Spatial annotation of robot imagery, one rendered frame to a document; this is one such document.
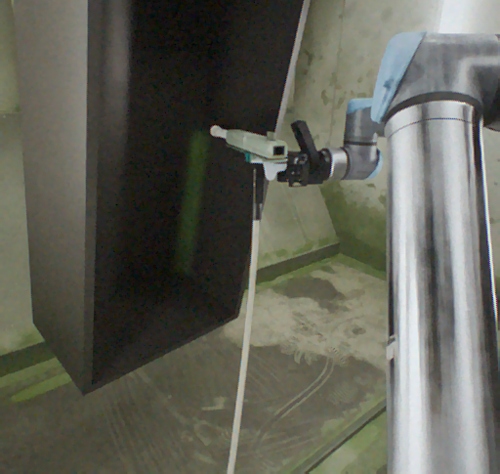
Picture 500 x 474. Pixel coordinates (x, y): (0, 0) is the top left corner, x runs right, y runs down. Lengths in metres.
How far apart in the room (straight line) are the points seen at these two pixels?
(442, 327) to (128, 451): 1.42
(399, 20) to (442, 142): 2.42
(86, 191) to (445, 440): 0.76
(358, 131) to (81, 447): 1.42
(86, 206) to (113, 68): 0.48
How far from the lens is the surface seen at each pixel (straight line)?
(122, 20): 1.28
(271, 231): 2.82
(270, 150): 0.93
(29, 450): 1.83
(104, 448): 1.76
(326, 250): 3.14
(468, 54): 0.60
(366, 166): 1.17
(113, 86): 1.30
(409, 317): 0.47
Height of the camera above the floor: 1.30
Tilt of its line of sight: 19 degrees down
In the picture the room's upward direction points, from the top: 2 degrees clockwise
